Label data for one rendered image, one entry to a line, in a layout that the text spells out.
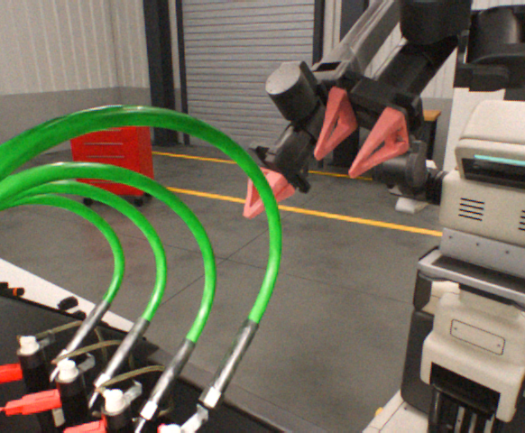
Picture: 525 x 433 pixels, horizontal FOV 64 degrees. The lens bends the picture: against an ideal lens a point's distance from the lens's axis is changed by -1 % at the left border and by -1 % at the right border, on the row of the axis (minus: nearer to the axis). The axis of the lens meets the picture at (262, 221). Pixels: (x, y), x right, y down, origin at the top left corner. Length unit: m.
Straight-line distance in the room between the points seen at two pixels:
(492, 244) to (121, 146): 3.97
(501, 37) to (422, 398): 1.35
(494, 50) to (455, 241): 0.61
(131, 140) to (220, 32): 3.58
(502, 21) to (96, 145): 4.35
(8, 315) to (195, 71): 7.43
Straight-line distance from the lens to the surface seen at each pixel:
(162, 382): 0.53
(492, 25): 0.56
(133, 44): 8.98
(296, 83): 0.62
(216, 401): 0.46
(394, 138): 0.50
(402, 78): 0.51
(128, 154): 4.59
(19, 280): 1.16
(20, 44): 8.02
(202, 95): 7.89
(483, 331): 1.16
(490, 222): 1.05
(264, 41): 7.22
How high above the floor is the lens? 1.46
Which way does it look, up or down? 21 degrees down
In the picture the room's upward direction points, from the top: straight up
